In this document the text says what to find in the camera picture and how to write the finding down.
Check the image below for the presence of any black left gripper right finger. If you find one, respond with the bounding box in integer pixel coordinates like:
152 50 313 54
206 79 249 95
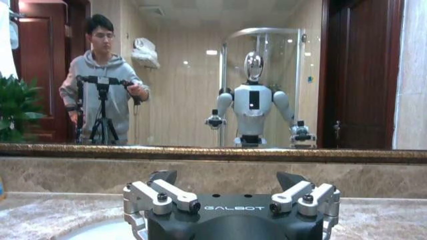
269 170 341 240

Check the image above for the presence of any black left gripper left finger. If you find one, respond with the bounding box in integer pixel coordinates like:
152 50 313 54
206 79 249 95
121 169 201 240

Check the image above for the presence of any white sink basin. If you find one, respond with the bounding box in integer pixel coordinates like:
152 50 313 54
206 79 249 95
62 216 148 240

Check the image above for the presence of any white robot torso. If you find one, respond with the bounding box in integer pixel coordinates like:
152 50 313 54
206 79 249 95
232 83 276 148

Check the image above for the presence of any blue bottle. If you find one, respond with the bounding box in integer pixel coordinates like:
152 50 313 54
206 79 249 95
0 174 7 204

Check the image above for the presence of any person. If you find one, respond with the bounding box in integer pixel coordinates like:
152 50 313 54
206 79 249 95
58 13 150 145

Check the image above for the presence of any green leafy plant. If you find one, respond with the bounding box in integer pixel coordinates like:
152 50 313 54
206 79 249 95
0 73 46 143

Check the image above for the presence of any white hanging towel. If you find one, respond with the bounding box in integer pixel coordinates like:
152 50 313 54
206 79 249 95
129 37 161 70

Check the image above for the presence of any gold framed wall mirror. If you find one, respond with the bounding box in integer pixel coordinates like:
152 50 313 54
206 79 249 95
0 0 427 165

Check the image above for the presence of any glass shower enclosure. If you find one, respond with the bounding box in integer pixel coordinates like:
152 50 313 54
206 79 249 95
218 27 306 148

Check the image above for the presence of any black teleoperation handle rig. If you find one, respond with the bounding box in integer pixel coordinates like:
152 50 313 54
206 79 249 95
73 74 142 145

